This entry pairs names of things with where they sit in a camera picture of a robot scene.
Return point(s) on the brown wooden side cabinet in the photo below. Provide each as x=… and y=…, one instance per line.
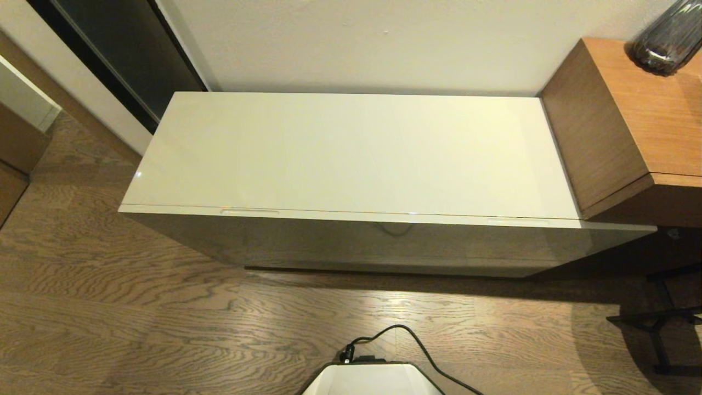
x=630, y=126

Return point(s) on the dark door panel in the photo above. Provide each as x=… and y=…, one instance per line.
x=131, y=49

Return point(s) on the dark glass vase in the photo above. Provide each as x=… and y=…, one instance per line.
x=666, y=41

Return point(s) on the brown and white furniture piece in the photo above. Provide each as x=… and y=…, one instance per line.
x=16, y=142

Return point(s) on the glossy white drawer cabinet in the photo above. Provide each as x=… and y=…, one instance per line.
x=356, y=153

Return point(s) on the white door frame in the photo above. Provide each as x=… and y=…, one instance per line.
x=82, y=93

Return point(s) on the silver and black robot base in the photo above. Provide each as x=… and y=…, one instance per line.
x=373, y=381

